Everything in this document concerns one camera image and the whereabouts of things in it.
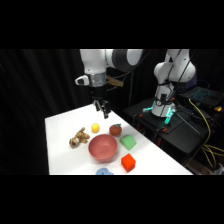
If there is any blue toy block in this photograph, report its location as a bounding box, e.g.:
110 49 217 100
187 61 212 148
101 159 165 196
95 167 115 176

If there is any pink bowl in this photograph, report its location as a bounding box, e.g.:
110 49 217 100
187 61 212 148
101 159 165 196
87 133 119 164

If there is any black curtain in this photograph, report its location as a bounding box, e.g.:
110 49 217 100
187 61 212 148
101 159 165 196
0 49 224 176

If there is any red toy apple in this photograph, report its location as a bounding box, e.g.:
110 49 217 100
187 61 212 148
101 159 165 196
108 123 123 137

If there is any green cube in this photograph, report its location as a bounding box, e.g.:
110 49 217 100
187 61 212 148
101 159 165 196
119 133 138 151

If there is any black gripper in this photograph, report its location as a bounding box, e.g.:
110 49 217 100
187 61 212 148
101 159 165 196
90 83 112 120

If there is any black robot stand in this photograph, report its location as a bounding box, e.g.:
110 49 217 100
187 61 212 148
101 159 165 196
122 95 224 168

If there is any brown teddy bear plush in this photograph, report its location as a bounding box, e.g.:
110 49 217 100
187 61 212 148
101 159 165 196
68 126 91 150

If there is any yellow cable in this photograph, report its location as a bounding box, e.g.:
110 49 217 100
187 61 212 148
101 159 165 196
187 97 224 169

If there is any yellow ball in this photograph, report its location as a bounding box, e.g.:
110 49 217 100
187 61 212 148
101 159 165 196
90 122 101 134

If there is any black laptop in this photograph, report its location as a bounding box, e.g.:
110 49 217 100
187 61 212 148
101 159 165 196
177 85 224 110

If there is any red cube block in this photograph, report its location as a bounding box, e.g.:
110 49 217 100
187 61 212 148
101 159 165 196
120 153 137 173

